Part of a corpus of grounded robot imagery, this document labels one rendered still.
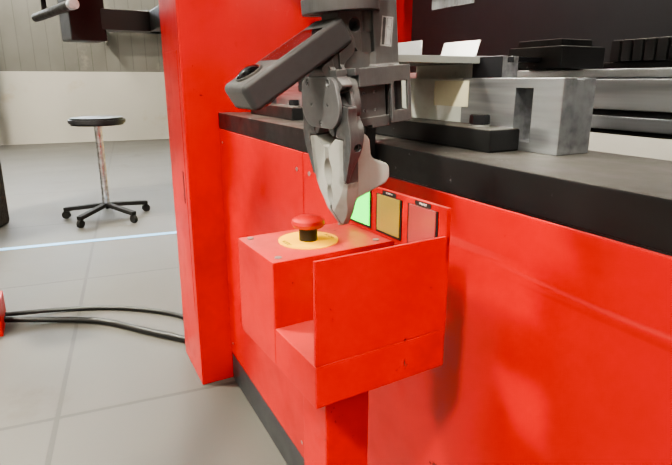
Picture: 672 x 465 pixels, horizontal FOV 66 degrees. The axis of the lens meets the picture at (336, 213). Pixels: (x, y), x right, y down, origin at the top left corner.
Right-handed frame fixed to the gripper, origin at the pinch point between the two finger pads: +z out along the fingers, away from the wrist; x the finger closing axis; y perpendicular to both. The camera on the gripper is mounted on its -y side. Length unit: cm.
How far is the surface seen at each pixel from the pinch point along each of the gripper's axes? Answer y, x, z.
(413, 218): 9.9, 0.3, 2.9
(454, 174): 19.1, 3.7, 0.0
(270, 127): 22, 66, -1
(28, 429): -43, 112, 80
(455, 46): 37.3, 23.0, -15.0
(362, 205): 9.9, 10.6, 3.5
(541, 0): 88, 48, -24
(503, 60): 34.1, 10.0, -12.7
